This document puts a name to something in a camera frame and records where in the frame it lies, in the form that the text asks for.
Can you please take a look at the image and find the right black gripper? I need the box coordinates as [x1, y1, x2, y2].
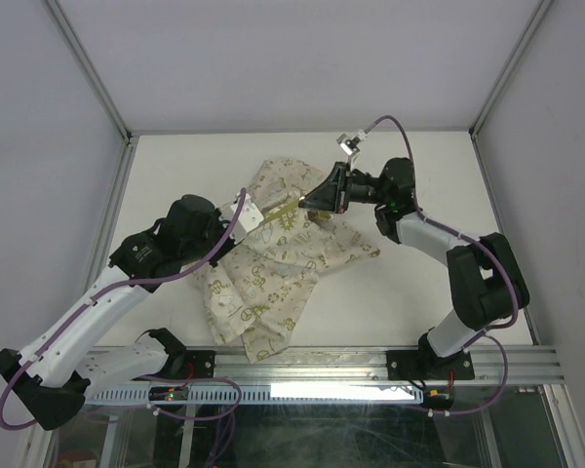
[298, 160, 390, 213]

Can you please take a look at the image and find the cream green printed jacket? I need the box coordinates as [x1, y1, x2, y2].
[191, 158, 380, 363]

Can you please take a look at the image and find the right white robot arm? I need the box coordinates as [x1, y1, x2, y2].
[299, 158, 529, 377]

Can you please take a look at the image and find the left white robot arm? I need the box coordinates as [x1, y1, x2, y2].
[0, 189, 249, 431]

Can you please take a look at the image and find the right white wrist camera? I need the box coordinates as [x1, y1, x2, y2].
[336, 130, 368, 169]

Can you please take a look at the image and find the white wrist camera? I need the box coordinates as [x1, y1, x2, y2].
[221, 193, 264, 244]
[336, 130, 368, 169]

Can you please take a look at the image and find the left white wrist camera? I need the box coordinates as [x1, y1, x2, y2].
[221, 193, 264, 244]

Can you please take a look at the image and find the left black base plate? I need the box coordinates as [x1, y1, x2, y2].
[160, 349, 216, 380]

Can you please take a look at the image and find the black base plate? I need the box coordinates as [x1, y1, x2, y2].
[160, 349, 216, 380]
[385, 349, 475, 381]

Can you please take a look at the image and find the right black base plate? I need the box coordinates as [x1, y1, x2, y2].
[385, 349, 475, 381]

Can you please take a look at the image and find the slotted grey cable duct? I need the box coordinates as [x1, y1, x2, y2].
[87, 382, 423, 407]

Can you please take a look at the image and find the right aluminium frame post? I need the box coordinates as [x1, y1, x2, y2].
[469, 0, 557, 140]

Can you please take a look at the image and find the aluminium frame post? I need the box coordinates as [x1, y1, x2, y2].
[42, 0, 133, 144]
[469, 0, 557, 140]

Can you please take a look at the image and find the left aluminium frame post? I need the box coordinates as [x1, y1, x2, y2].
[42, 0, 133, 144]

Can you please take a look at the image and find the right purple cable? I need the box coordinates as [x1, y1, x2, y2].
[363, 115, 521, 418]

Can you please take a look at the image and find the aluminium mounting rail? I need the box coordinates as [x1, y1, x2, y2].
[43, 343, 566, 391]

